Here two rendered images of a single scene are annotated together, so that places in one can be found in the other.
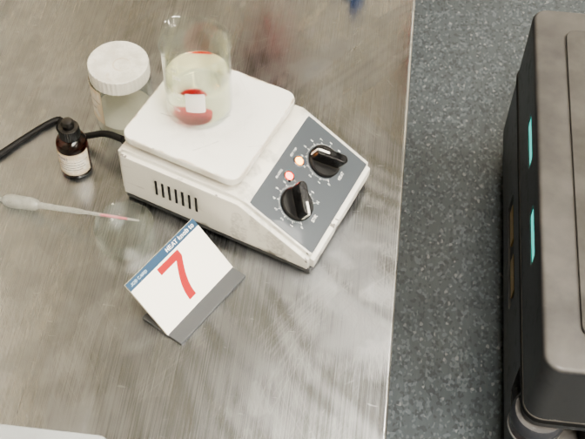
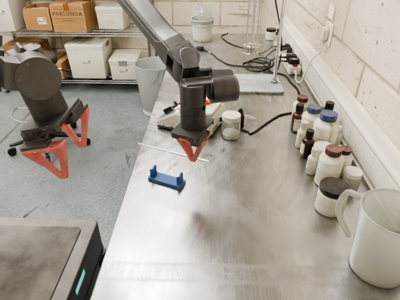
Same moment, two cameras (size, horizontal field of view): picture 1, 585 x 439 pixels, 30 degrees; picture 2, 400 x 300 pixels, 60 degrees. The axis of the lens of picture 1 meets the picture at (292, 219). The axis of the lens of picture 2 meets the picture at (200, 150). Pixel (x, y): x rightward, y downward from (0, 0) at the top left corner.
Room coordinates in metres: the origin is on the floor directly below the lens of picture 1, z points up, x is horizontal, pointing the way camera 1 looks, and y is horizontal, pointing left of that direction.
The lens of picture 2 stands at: (1.70, 0.02, 1.32)
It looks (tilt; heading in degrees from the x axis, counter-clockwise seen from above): 33 degrees down; 177
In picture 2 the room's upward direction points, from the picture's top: straight up
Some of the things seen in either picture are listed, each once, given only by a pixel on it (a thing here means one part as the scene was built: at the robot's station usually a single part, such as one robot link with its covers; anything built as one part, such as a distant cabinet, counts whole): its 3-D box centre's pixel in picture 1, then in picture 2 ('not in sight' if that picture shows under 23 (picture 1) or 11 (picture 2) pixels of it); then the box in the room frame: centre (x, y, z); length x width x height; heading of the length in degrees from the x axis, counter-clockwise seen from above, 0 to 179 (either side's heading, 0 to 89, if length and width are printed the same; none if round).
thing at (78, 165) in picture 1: (71, 144); (240, 116); (0.67, 0.21, 0.78); 0.03 x 0.03 x 0.07
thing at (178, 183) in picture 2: not in sight; (166, 176); (0.97, -0.03, 0.77); 0.10 x 0.03 x 0.04; 62
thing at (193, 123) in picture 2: not in sight; (193, 118); (1.01, 0.04, 0.96); 0.10 x 0.07 x 0.07; 153
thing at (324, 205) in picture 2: not in sight; (331, 197); (1.09, 0.36, 0.79); 0.07 x 0.07 x 0.07
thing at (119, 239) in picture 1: (124, 231); not in sight; (0.59, 0.15, 0.76); 0.06 x 0.06 x 0.02
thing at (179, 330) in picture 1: (186, 280); not in sight; (0.53, 0.09, 0.77); 0.09 x 0.06 x 0.04; 145
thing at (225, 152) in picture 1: (210, 117); (200, 104); (0.67, 0.08, 0.83); 0.12 x 0.12 x 0.01; 65
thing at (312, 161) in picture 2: not in sight; (313, 161); (0.95, 0.37, 0.79); 0.03 x 0.03 x 0.08
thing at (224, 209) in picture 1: (236, 158); (193, 115); (0.66, 0.05, 0.79); 0.22 x 0.13 x 0.08; 65
